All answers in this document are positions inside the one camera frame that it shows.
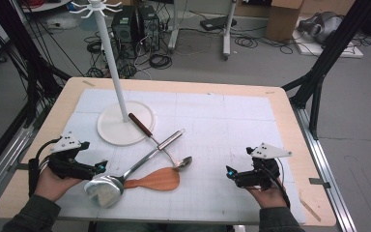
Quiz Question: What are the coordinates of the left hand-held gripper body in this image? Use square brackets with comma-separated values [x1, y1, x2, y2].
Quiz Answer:
[46, 130, 100, 182]

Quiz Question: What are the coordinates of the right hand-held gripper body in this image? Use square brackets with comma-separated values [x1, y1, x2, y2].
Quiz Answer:
[235, 142, 293, 191]

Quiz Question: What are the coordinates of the steel spatula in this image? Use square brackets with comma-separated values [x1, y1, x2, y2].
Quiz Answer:
[83, 129, 186, 209]

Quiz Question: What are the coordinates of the brown-handled steel spoon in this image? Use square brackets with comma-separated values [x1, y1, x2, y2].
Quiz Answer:
[128, 112, 193, 171]

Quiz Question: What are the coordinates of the white utensil rack stand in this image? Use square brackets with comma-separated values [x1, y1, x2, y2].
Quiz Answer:
[69, 0, 157, 147]

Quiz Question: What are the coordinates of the person's right hand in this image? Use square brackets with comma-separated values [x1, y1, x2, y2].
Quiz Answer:
[245, 185, 290, 210]

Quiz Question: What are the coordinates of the person's left hand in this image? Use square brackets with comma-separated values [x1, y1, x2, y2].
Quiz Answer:
[33, 166, 84, 204]

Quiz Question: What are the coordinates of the white grid mat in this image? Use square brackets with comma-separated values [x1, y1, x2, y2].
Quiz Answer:
[56, 88, 307, 225]

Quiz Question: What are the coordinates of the wooden rice paddle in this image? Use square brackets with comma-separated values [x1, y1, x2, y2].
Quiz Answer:
[123, 166, 181, 192]

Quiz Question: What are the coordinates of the white floor board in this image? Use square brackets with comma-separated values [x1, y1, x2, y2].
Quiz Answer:
[292, 28, 364, 59]

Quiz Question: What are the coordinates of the white metal stand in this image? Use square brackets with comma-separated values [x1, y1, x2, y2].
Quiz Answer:
[167, 0, 240, 62]

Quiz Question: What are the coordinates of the black computer tower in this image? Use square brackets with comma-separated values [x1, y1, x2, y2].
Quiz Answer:
[111, 5, 137, 44]
[137, 4, 161, 52]

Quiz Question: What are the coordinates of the black flat box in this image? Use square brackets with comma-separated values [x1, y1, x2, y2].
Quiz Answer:
[199, 15, 239, 32]

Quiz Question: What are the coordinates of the cardboard box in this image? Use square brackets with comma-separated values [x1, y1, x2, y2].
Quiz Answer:
[265, 0, 304, 43]

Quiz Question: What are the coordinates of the grey bag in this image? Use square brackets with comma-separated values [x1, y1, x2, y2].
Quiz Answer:
[297, 11, 344, 44]

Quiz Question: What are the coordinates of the white round table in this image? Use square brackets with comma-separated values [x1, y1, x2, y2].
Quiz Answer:
[20, 0, 72, 15]

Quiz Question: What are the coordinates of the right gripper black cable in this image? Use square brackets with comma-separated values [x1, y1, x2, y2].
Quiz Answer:
[260, 159, 292, 209]

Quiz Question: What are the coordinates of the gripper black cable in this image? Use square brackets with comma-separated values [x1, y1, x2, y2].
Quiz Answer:
[27, 137, 62, 198]
[260, 159, 292, 209]

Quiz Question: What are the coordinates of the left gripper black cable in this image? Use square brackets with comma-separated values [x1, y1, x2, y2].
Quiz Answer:
[27, 137, 62, 198]

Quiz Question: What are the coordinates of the aluminium rail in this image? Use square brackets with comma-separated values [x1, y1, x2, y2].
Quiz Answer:
[0, 123, 35, 211]
[291, 103, 358, 232]

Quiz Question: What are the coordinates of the black metal frame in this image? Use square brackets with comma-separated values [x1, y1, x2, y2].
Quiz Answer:
[0, 0, 72, 129]
[281, 0, 371, 140]

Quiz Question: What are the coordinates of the black coiled cable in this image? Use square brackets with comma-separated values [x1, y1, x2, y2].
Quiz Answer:
[149, 52, 174, 71]
[234, 34, 260, 50]

